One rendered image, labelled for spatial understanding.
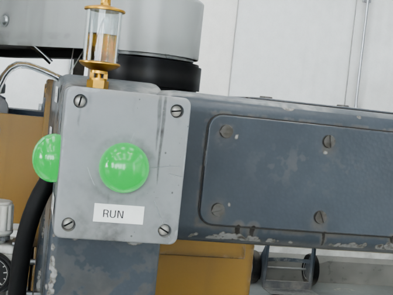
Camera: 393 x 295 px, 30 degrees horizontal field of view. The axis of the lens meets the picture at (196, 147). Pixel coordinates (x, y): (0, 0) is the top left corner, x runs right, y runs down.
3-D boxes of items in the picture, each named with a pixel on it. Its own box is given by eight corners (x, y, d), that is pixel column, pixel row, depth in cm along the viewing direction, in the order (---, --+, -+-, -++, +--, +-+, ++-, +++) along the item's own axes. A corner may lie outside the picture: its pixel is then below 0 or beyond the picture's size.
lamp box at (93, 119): (52, 237, 43) (66, 85, 43) (50, 224, 47) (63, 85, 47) (176, 245, 45) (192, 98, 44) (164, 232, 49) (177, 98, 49)
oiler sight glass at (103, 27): (83, 59, 50) (88, 7, 50) (80, 60, 52) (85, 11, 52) (119, 63, 50) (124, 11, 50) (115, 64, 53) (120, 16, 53)
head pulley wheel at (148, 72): (102, 82, 59) (104, 51, 59) (92, 83, 68) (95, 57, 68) (209, 95, 61) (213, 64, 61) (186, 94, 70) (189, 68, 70)
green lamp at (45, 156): (30, 183, 43) (34, 133, 43) (29, 177, 46) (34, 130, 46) (73, 187, 44) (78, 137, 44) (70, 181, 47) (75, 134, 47)
